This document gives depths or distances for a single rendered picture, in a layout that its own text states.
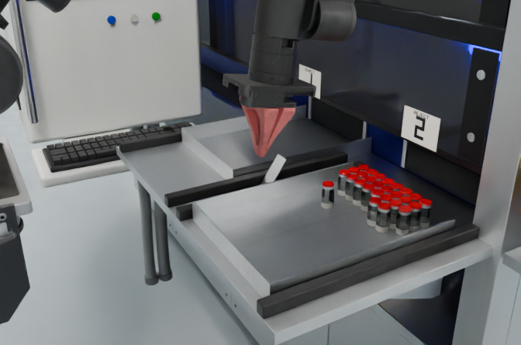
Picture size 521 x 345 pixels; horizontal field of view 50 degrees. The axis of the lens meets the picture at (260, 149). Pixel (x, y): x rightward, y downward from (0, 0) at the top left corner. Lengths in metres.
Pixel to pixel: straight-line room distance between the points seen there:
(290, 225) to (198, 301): 1.31
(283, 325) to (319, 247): 0.19
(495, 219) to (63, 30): 1.10
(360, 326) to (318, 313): 0.57
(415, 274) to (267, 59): 0.39
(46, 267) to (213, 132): 1.40
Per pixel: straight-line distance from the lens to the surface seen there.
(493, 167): 0.91
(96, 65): 1.55
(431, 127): 0.98
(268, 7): 0.65
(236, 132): 1.33
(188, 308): 2.18
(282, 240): 0.89
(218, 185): 1.03
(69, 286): 2.39
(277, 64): 0.66
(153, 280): 1.99
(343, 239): 0.90
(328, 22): 0.69
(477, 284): 1.01
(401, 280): 0.83
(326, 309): 0.76
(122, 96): 1.58
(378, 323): 1.26
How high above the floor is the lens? 1.36
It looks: 23 degrees down
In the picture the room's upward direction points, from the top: straight up
